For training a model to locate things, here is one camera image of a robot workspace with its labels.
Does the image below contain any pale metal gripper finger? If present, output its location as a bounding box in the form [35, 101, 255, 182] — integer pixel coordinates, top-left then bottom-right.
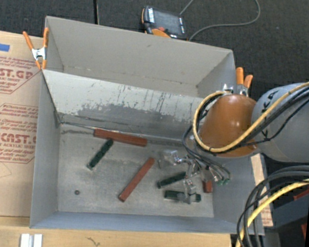
[156, 148, 182, 172]
[180, 178, 198, 206]

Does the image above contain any dark green flat block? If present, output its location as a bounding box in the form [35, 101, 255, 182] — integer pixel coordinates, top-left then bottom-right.
[86, 136, 115, 173]
[155, 168, 187, 192]
[163, 189, 203, 205]

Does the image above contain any red-brown flat block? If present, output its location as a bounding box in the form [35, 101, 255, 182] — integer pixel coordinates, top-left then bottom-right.
[201, 179, 215, 194]
[92, 128, 149, 148]
[117, 154, 156, 206]

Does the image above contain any grey metal bin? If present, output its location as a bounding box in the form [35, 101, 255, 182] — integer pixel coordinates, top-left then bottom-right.
[21, 15, 288, 247]

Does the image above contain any brown cardboard board red print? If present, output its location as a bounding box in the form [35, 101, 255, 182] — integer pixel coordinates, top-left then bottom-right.
[0, 30, 292, 247]

